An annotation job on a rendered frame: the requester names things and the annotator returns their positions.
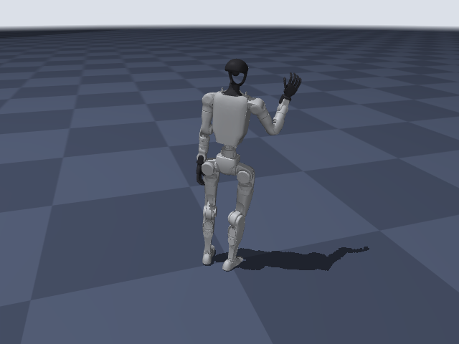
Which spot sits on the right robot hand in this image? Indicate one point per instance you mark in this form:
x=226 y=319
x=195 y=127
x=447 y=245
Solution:
x=290 y=89

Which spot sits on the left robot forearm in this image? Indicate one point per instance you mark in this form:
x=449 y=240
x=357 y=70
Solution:
x=203 y=145

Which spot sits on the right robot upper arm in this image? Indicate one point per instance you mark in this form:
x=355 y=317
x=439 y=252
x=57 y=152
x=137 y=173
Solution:
x=257 y=107

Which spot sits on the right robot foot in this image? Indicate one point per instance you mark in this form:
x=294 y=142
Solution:
x=228 y=265

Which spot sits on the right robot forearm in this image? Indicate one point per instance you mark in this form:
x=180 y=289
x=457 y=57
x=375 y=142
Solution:
x=280 y=116

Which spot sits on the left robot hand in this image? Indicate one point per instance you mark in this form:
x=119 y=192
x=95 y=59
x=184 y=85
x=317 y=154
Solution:
x=199 y=170

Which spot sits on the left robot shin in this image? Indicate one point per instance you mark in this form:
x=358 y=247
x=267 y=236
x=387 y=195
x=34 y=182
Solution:
x=208 y=230

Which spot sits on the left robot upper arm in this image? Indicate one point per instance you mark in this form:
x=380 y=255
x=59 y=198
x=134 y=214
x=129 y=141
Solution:
x=207 y=113

